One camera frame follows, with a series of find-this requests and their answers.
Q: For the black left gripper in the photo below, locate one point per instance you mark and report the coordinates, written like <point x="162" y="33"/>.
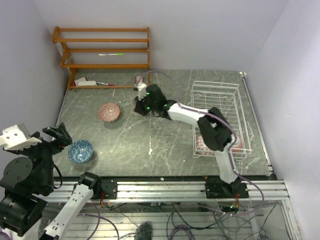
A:
<point x="59" y="133"/>

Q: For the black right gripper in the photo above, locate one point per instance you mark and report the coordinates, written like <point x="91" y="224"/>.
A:
<point x="139" y="107"/>

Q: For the white bowl red diamond outside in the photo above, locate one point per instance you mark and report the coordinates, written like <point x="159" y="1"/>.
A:
<point x="201" y="148"/>

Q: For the red diamond pattern bowl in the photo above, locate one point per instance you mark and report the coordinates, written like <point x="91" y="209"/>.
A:
<point x="238" y="146"/>

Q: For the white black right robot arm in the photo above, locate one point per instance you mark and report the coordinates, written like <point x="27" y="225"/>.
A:
<point x="216" y="133"/>

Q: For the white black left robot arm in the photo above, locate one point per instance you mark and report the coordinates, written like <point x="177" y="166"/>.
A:
<point x="30" y="177"/>

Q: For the wooden shelf rack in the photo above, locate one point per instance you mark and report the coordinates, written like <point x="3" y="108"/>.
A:
<point x="67" y="61"/>

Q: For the blue swirl pattern bowl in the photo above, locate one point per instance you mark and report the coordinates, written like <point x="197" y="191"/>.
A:
<point x="80" y="151"/>

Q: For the red white small box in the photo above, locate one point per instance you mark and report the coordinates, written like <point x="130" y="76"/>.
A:
<point x="138" y="80"/>

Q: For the red drop pattern bowl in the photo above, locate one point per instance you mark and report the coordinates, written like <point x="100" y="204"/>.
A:
<point x="109" y="112"/>

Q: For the pink white marker pen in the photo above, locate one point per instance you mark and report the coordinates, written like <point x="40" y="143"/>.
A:
<point x="105" y="84"/>

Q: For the green white marker pen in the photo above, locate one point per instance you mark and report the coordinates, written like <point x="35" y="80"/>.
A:
<point x="111" y="54"/>

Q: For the white eraser block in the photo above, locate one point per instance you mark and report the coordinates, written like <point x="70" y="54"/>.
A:
<point x="90" y="83"/>

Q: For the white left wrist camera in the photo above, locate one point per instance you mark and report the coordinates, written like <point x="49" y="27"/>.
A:
<point x="17" y="137"/>

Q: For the white wire dish rack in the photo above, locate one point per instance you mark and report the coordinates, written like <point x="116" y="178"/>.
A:
<point x="226" y="97"/>

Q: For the aluminium rail base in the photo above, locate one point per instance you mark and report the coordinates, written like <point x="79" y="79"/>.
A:
<point x="192" y="191"/>

